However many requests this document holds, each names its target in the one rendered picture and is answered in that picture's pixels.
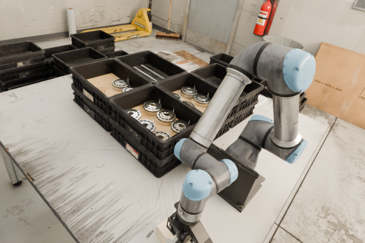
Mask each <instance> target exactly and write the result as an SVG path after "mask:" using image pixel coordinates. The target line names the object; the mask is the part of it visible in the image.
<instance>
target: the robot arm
mask: <svg viewBox="0 0 365 243"><path fill-rule="evenodd" d="M315 71H316V62H315V59H314V57H313V55H312V54H310V53H308V52H305V51H303V50H301V49H294V48H290V47H286V46H282V45H279V44H274V43H271V42H266V41H261V42H255V43H253V44H251V45H249V46H247V47H245V48H244V49H242V50H241V51H240V52H239V53H238V54H237V55H236V56H235V57H234V58H233V59H232V60H231V62H230V63H229V65H228V67H227V68H226V76H225V78H224V79H223V81H222V83H221V84H220V86H219V88H218V89H217V91H216V92H215V94H214V96H213V97H212V99H211V101H210V102H209V104H208V106H207V108H206V109H205V111H204V113H203V114H202V116H201V118H200V119H199V121H198V122H197V124H196V126H195V128H194V129H193V131H192V133H191V134H190V136H189V138H188V139H187V138H183V139H181V140H180V141H179V142H177V144H176V145H175V148H174V154H175V156H176V157H177V158H178V159H179V160H180V161H181V162H182V163H183V164H185V165H186V166H188V167H189V168H190V169H191V171H190V172H189V173H188V174H187V175H186V177H185V180H184V182H183V185H182V192H181V197H180V201H178V202H176V203H175V204H174V207H175V208H176V209H177V210H176V212H174V213H173V214H172V215H171V216H170V217H168V220H167V225H166V227H167V228H168V230H169V231H170V232H171V233H172V234H173V236H175V235H176V236H177V237H175V238H174V239H173V240H172V239H170V238H167V240H166V242H167V243H187V242H188V241H190V242H191V243H213V242H212V240H211V238H210V236H209V235H208V233H207V231H206V229H205V228H204V226H203V224H202V223H201V221H200V218H201V216H202V214H203V211H204V208H205V205H206V202H207V200H209V199H210V198H212V197H213V196H215V195H216V194H217V193H219V192H220V191H221V190H223V189H224V188H226V187H228V186H229V185H230V184H231V183H233V181H235V180H236V179H237V177H238V170H237V167H236V166H235V164H234V163H233V162H232V161H231V160H229V159H222V160H220V161H218V160H216V159H215V158H214V157H212V156H211V155H209V154H208V153H207V152H206V151H207V149H208V148H209V146H210V144H211V143H212V141H213V139H214V138H215V136H216V134H217V133H218V131H219V129H220V128H221V126H222V125H223V123H224V121H225V119H226V118H227V116H228V114H229V113H230V111H231V109H232V108H233V106H234V104H235V102H236V101H237V99H238V97H239V96H240V94H241V93H242V91H243V89H244V88H245V86H246V84H250V83H251V82H252V80H253V79H254V78H255V77H258V78H260V79H263V80H266V81H267V88H268V91H269V92H270V93H271V94H272V95H273V117H274V120H272V119H270V118H268V117H266V116H262V115H259V114H255V115H253V116H252V117H251V119H250V120H249V121H248V123H247V125H246V126H245V128H244V129H243V131H242V132H241V134H240V135H239V137H238V138H237V140H236V141H234V142H233V143H232V144H231V145H229V146H228V147H227V148H226V150H225V151H226V152H228V153H229V154H232V155H233V156H234V157H236V158H237V159H239V160H240V161H241V162H243V163H244V164H246V165H247V166H250V167H251V168H252V169H255V168H256V164H257V160H258V157H259V153H260V152H261V150H262V149H265V150H267V151H268V152H270V153H272V154H274V155H275V156H277V157H279V158H281V159H282V160H284V161H285V162H287V163H289V164H293V163H295V162H296V161H297V160H298V159H299V157H300V156H301V154H302V153H303V152H304V150H305V148H306V146H307V141H306V140H305V139H302V138H301V132H300V130H299V129H298V118H299V100H300V94H301V93H302V92H303V91H305V90H307V89H308V87H309V86H310V84H311V82H312V80H313V76H314V74H315ZM168 222H169V226H168Z"/></svg>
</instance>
